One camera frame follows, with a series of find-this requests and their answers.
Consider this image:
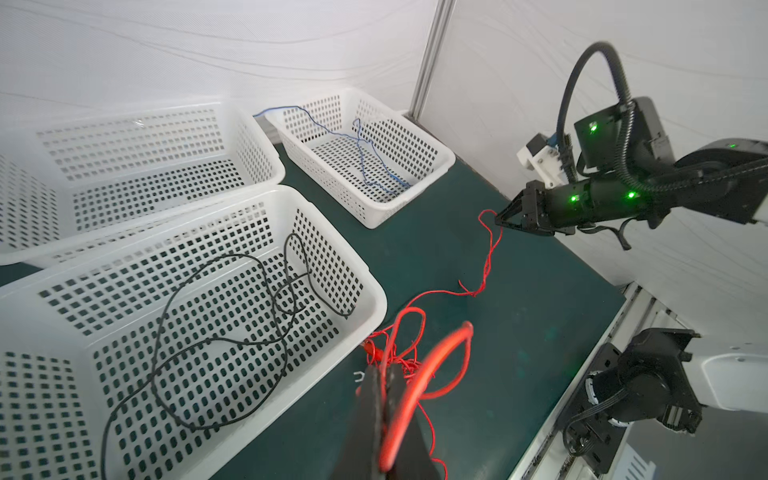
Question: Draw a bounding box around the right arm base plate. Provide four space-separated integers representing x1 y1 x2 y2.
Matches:
556 343 627 476

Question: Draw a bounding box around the front white perforated basket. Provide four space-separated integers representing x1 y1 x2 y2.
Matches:
1 186 387 479

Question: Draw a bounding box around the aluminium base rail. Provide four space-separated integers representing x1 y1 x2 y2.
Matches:
510 281 680 479

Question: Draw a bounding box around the blue cable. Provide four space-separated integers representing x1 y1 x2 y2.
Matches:
253 105 415 196

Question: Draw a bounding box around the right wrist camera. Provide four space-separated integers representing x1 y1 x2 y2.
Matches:
517 133 567 188

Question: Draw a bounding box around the back right white basket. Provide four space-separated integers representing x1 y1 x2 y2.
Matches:
258 88 456 230

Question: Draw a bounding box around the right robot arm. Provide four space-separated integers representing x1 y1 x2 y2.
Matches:
495 41 767 438

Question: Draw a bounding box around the red cable with clip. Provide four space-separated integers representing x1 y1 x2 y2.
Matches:
359 208 505 480

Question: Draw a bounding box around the black cable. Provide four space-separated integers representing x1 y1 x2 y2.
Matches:
98 232 355 480

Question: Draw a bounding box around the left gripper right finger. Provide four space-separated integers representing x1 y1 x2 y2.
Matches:
383 367 441 480

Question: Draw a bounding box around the back left white basket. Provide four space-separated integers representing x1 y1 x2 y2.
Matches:
1 102 285 268

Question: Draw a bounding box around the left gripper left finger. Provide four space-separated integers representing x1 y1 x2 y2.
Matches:
332 365 386 480

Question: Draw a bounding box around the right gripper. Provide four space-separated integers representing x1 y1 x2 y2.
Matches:
494 180 576 236

